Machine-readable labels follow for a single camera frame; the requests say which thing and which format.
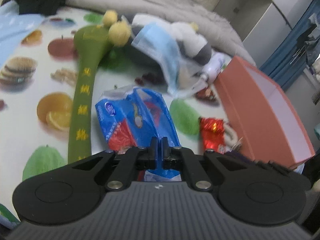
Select red snack packet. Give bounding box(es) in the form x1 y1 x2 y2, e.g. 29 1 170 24
199 117 232 154

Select blue red plastic bag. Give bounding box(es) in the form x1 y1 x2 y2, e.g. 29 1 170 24
95 86 182 183

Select grey white penguin plush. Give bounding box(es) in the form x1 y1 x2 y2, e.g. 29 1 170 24
131 14 213 67

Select light blue bed sheet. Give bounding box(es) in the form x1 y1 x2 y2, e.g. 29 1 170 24
0 0 44 65

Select green plush stick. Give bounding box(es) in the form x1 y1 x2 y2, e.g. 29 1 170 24
67 10 132 164

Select white ring keychain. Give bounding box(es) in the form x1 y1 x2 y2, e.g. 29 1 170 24
224 121 244 153

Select orange cardboard box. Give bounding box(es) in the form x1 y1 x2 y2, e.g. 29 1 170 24
212 56 316 169

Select white wardrobe unit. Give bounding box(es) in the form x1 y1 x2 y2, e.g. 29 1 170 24
214 0 313 48

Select fruit print mat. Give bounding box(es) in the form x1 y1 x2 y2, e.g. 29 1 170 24
0 5 250 228

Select white spray bottle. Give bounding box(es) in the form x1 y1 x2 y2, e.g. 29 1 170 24
200 52 225 83

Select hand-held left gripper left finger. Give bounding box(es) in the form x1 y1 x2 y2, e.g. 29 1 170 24
71 137 159 190

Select blue face mask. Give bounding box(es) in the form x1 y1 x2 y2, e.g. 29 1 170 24
131 22 208 98

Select blue curtain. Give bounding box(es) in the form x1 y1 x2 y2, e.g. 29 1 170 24
260 0 320 90

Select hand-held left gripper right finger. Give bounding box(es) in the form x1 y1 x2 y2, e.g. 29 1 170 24
161 137 253 192

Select grey duvet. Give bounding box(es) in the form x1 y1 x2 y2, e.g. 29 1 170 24
65 0 257 65

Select hanging denim clothes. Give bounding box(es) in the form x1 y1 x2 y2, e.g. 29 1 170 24
295 12 320 63

